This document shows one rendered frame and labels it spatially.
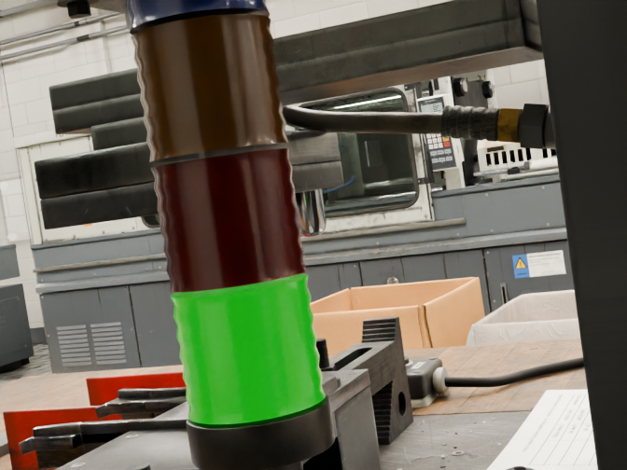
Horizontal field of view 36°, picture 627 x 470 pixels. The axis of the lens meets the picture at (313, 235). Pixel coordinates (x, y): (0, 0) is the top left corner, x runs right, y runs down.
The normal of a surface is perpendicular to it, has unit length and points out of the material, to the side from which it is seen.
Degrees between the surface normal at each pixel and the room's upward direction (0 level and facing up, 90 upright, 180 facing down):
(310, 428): 90
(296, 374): 104
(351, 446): 90
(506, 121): 61
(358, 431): 90
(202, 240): 76
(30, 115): 90
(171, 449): 0
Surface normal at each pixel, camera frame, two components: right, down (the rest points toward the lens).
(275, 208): 0.69, -0.31
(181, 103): -0.34, -0.15
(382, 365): 0.91, -0.11
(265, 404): 0.22, 0.26
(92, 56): -0.43, 0.11
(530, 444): -0.13, -0.99
